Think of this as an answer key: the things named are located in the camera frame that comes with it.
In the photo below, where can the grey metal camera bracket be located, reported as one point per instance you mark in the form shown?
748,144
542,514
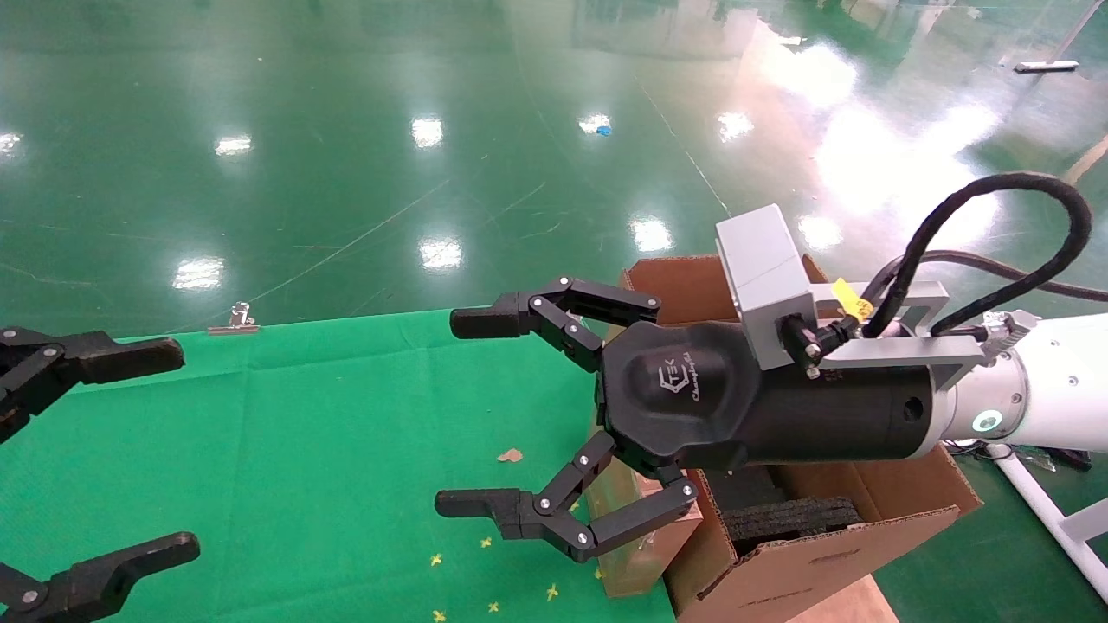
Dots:
900,350

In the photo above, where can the small brown cardboard box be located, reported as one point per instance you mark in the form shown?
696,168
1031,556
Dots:
636,554

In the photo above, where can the green table cloth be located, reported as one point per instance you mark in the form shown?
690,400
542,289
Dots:
303,433

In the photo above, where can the silver metal clip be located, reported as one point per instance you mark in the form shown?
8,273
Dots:
238,327

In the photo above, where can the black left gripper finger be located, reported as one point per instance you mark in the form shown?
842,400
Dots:
95,581
104,359

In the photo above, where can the black foam insert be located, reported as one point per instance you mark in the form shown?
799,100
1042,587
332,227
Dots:
779,523

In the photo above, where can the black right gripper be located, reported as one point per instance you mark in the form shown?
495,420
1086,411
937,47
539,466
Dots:
692,389

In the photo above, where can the large open cardboard carton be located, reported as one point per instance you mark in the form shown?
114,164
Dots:
822,580

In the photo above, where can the white flat bar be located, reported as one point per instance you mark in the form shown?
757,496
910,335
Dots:
1047,66

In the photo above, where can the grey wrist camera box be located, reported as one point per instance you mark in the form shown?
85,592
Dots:
762,268

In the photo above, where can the small cardboard scrap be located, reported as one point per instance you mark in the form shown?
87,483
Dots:
510,455

